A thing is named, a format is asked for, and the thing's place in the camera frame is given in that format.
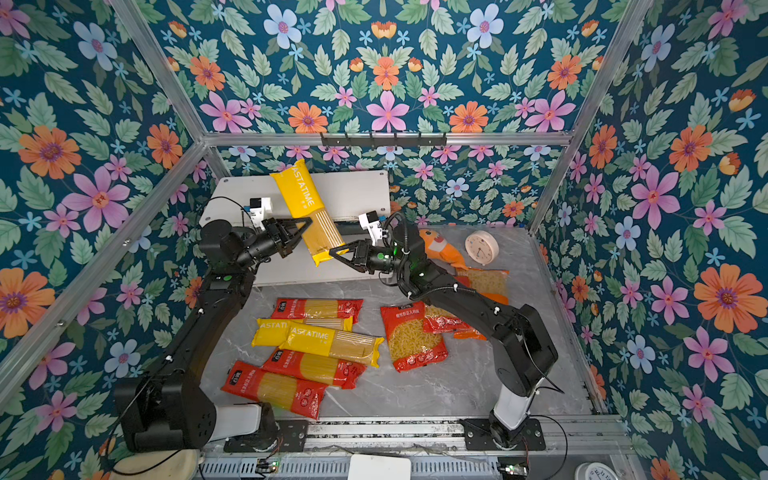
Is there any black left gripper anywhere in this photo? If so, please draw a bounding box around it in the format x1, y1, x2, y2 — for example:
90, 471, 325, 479
230, 216, 310, 272

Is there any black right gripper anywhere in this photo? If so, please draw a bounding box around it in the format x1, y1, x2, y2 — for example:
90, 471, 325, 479
333, 243, 413, 279

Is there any yellow spaghetti pack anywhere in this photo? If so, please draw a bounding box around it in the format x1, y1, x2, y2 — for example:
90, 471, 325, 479
271, 160, 345, 266
251, 317, 354, 347
279, 322, 385, 368

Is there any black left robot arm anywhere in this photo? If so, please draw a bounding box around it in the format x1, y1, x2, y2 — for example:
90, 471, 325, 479
114, 218, 312, 453

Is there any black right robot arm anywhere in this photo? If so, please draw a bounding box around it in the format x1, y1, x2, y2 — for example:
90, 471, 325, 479
329, 212, 559, 450

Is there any white two-tier shelf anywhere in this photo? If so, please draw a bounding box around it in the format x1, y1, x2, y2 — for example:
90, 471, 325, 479
200, 171, 391, 286

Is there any red spaghetti pack rear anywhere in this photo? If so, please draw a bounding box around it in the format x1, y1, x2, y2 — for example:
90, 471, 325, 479
270, 298, 364, 323

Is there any red spaghetti pack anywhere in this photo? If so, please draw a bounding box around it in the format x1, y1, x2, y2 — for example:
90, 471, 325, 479
270, 298, 364, 323
261, 348, 367, 389
221, 361, 327, 420

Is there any orange fish plush toy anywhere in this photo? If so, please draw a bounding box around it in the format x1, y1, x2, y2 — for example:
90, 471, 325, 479
419, 229, 468, 270

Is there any red macaroni bag small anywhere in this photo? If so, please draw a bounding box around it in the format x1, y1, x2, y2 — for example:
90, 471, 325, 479
423, 305, 472, 334

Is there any red macaroni bag large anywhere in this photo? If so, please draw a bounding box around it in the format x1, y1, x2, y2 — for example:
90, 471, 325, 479
380, 302, 449, 372

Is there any red spaghetti pack middle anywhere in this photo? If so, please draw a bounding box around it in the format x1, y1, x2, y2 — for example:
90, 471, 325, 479
261, 348, 367, 389

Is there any pink round alarm clock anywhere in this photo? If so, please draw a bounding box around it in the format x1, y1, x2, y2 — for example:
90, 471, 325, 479
464, 230, 500, 266

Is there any orange macaroni bag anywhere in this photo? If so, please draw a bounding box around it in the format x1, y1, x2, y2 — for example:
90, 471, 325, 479
452, 268, 509, 341

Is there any red spaghetti pack front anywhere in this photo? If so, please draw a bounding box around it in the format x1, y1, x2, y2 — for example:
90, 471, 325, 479
221, 361, 327, 420

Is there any white box at bottom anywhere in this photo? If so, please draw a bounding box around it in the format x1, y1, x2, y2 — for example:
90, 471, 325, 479
347, 454, 412, 480

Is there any beige cushion bottom left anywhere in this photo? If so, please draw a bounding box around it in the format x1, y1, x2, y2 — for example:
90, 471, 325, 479
111, 449, 202, 480

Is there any white round device bottom right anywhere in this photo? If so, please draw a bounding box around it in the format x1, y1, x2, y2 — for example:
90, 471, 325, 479
574, 462, 619, 480

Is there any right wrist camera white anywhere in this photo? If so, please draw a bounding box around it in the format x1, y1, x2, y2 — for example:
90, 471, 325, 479
358, 211, 385, 246

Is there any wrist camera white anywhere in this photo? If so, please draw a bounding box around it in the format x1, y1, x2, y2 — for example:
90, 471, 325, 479
247, 197, 272, 230
358, 211, 385, 246

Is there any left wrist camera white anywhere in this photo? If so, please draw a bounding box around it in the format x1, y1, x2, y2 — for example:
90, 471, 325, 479
247, 197, 272, 230

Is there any black hook rail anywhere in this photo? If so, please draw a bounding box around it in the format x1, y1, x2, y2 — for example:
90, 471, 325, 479
320, 133, 448, 148

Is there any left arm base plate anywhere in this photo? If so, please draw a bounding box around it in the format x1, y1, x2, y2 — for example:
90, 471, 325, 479
223, 420, 309, 454

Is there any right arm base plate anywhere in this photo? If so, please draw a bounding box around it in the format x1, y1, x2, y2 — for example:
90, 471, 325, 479
459, 417, 546, 452

